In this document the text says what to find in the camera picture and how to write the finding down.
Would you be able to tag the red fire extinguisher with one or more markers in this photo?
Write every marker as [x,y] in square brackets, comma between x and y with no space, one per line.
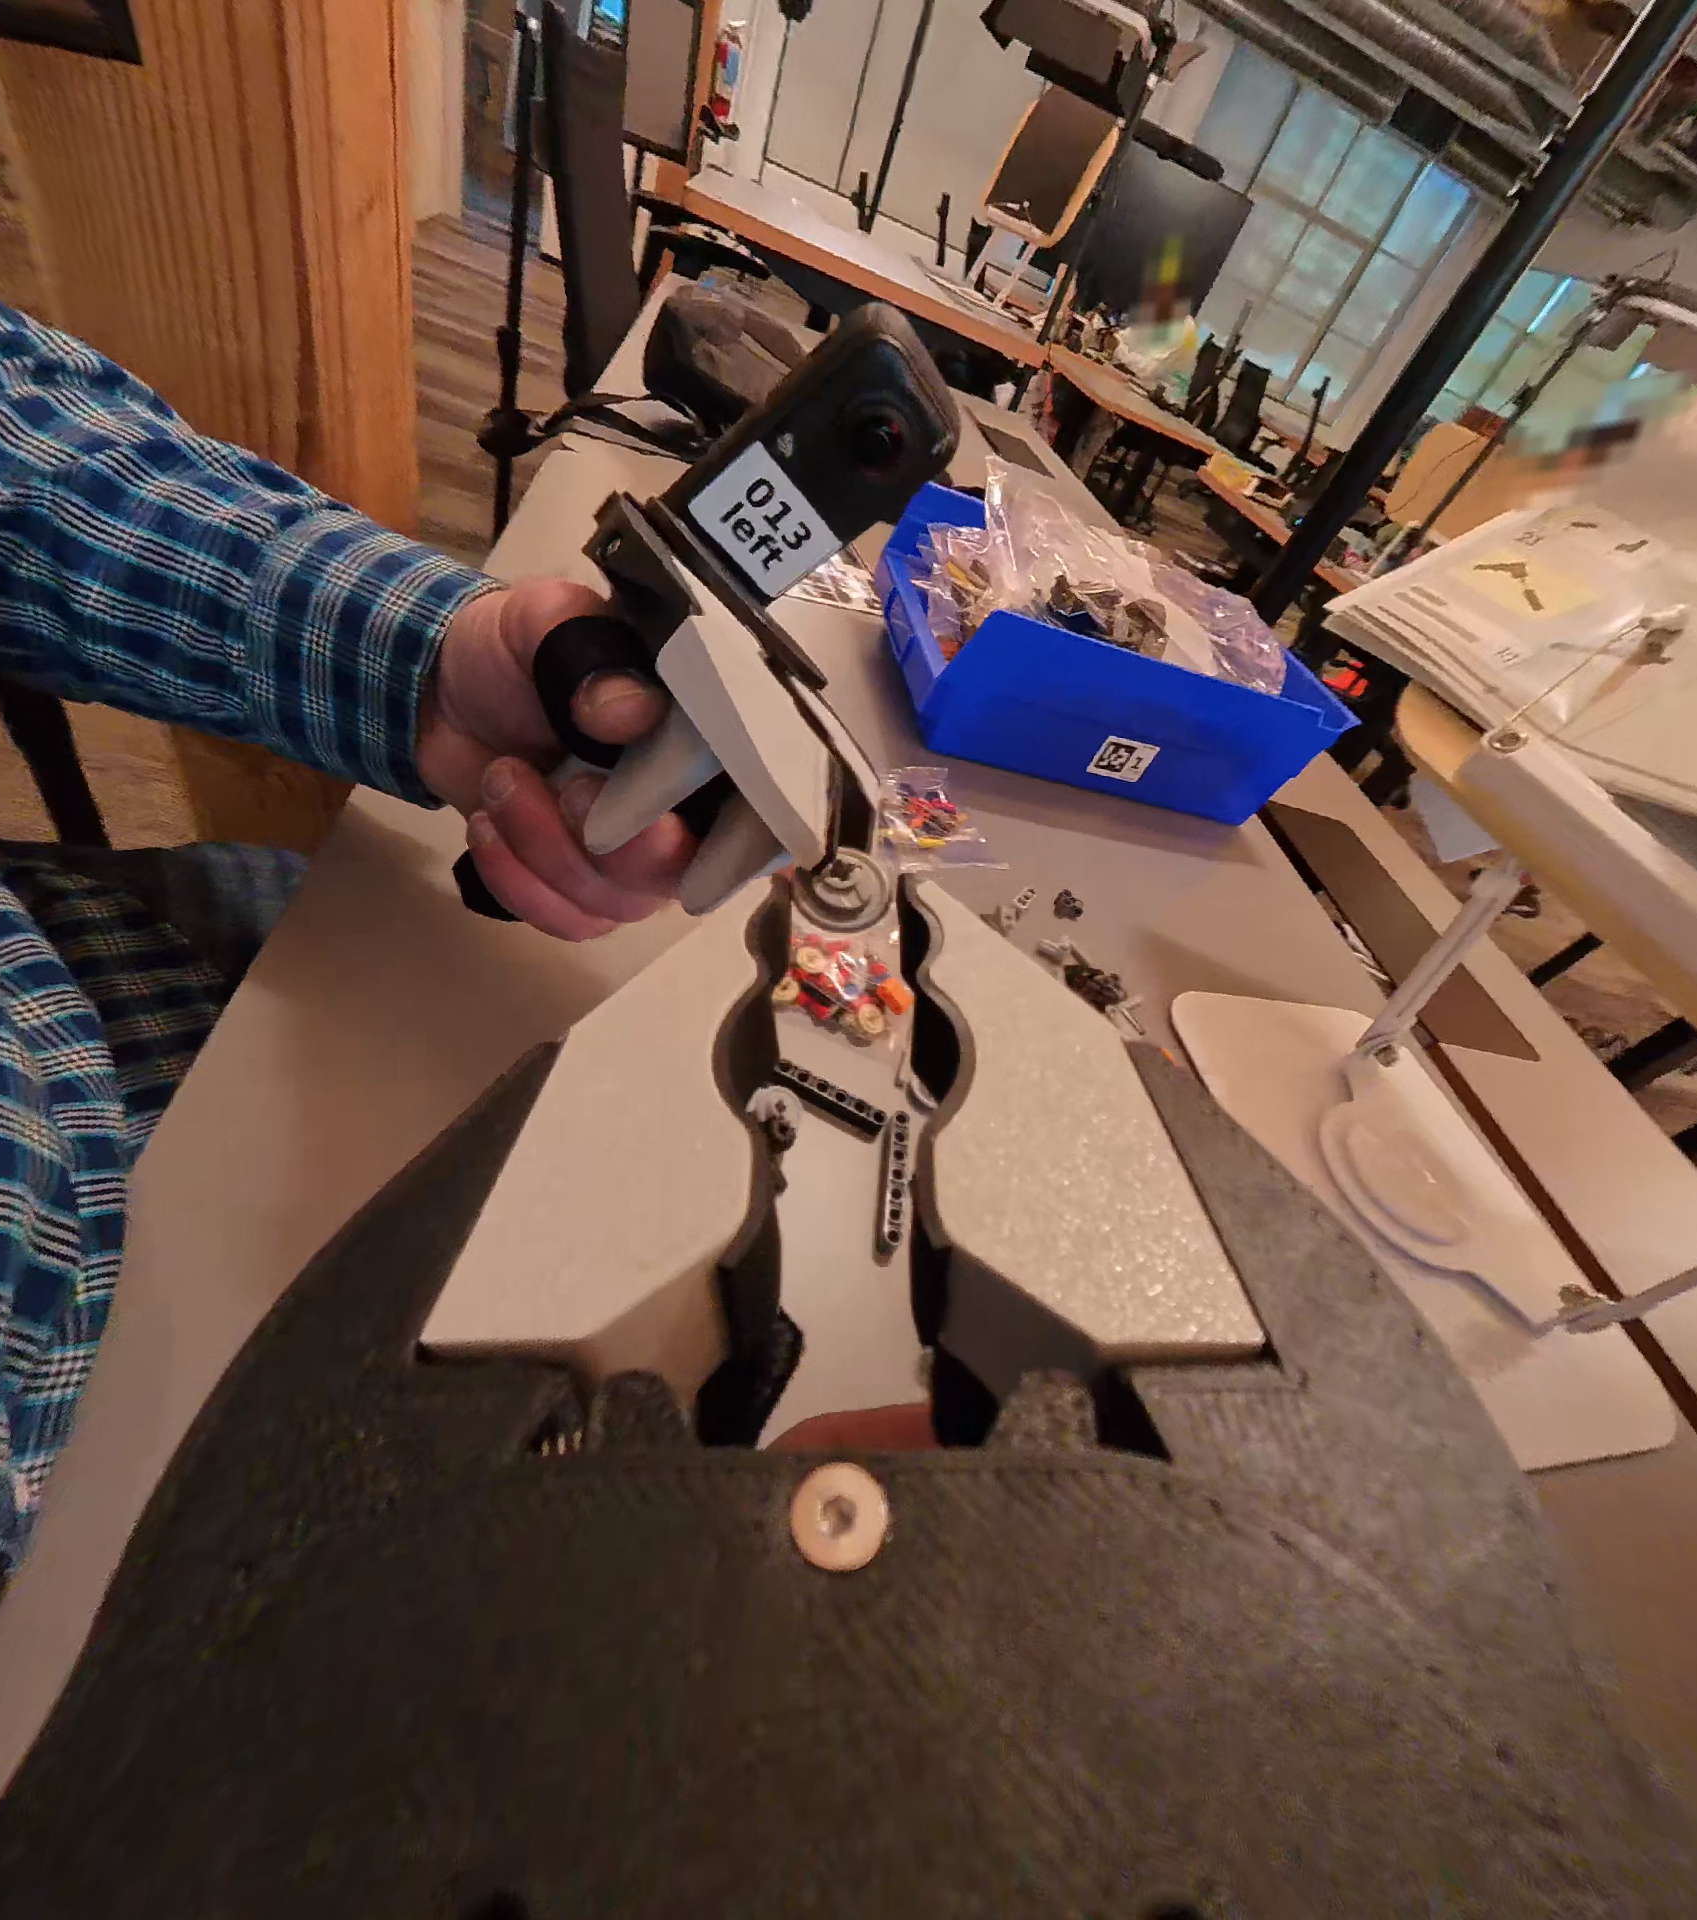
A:
[729,83]

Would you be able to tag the black tripod stand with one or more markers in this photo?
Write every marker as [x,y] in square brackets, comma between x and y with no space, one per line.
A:
[507,374]

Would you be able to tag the clear bag yellow blue parts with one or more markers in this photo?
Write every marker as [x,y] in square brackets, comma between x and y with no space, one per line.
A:
[930,819]

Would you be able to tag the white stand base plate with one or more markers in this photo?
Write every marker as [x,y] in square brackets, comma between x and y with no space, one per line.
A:
[1245,1035]

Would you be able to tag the dark grey holed toy beam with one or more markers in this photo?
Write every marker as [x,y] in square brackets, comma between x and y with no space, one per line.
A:
[897,1184]

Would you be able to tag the black holed toy beam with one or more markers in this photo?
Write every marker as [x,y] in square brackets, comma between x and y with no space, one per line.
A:
[833,1094]

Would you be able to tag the clear bag red tan parts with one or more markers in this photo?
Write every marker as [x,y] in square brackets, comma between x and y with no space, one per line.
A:
[833,983]

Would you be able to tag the clear bags of toy parts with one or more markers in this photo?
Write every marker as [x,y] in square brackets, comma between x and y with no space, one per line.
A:
[1088,585]

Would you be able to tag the person's left hand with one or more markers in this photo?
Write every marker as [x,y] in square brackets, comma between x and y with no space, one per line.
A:
[489,704]

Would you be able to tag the person's plaid shirt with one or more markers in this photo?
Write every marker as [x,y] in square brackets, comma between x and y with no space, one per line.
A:
[9,1124]

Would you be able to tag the instruction booklet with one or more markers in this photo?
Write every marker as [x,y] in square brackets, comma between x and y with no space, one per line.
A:
[1614,600]

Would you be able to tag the black chair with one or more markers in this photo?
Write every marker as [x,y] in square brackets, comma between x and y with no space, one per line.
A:
[592,195]

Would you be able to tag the grey wheel with black gear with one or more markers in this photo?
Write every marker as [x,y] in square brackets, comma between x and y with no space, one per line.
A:
[777,1118]

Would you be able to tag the black monitor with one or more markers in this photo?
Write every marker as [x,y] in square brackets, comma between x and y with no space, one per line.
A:
[1162,225]

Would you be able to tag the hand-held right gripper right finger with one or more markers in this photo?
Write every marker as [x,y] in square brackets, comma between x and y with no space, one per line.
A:
[1073,1184]

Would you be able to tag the wooden work table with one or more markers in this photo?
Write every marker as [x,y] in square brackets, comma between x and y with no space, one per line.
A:
[819,255]

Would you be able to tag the person's left forearm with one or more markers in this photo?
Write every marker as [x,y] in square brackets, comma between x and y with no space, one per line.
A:
[158,555]

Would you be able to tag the light grey toy connector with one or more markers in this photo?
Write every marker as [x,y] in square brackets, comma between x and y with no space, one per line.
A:
[1021,902]

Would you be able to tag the wood-framed dark panel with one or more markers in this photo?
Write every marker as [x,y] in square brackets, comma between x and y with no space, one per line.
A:
[1051,181]

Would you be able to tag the framed marker sign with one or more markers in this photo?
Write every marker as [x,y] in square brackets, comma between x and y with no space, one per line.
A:
[39,23]

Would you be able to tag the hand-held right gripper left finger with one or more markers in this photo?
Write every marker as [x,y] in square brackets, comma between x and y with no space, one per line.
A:
[609,1184]

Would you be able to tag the black backpack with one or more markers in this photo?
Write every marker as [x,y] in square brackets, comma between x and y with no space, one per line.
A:
[712,352]

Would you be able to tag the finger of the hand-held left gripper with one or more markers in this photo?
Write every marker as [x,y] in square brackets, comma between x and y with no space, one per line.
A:
[743,720]
[833,734]

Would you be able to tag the blue plastic bin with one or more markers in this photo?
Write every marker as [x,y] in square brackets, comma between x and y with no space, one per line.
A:
[1088,704]

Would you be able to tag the cluster of small dark parts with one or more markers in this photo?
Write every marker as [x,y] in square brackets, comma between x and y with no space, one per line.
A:
[1092,983]

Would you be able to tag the black pole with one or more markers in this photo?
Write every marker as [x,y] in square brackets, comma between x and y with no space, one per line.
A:
[1463,301]

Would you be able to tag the black chair frame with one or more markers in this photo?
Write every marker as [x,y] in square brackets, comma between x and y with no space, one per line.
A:
[39,750]

